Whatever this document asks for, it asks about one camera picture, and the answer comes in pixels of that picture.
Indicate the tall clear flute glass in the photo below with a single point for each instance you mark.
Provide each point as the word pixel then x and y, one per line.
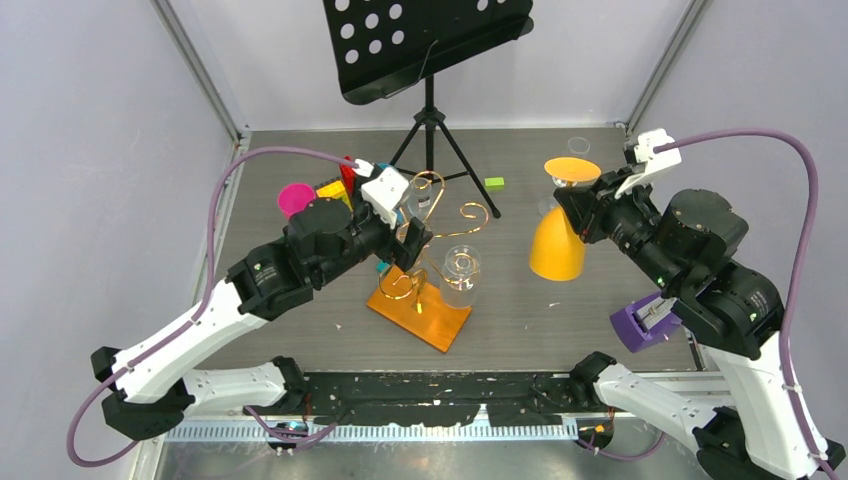
pixel 578 147

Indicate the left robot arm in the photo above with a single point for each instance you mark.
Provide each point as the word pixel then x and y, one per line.
pixel 161 384

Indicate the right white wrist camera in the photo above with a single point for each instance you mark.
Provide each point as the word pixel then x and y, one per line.
pixel 645 163

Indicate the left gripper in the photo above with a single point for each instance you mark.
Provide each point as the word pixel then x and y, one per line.
pixel 406 253

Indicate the gold wine glass rack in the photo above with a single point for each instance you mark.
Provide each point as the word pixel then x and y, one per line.
pixel 410 300

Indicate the black music stand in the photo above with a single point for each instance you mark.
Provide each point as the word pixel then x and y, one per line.
pixel 382 48

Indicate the small clear wine glass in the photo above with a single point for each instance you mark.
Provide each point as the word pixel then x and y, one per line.
pixel 420 197

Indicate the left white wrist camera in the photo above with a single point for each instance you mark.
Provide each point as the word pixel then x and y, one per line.
pixel 384 188

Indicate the red toy block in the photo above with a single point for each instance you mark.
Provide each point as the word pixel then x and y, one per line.
pixel 348 175

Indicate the orange plastic goblet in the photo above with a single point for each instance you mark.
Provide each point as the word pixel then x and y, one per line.
pixel 557 253

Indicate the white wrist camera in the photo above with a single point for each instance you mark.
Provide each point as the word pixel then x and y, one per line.
pixel 645 163
pixel 384 188

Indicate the purple tape dispenser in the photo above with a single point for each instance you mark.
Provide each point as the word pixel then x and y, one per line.
pixel 645 323

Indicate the clear stemless wine glass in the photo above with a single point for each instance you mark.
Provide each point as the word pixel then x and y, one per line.
pixel 461 277

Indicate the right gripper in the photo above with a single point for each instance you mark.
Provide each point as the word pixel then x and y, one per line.
pixel 584 205

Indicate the light green toy block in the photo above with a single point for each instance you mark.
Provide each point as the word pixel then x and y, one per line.
pixel 494 183

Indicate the pink plastic goblet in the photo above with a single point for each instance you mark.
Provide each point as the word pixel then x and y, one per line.
pixel 294 198

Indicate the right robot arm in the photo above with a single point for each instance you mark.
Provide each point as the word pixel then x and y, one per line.
pixel 734 312

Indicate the yellow toy block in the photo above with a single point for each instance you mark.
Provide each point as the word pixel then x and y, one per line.
pixel 335 189

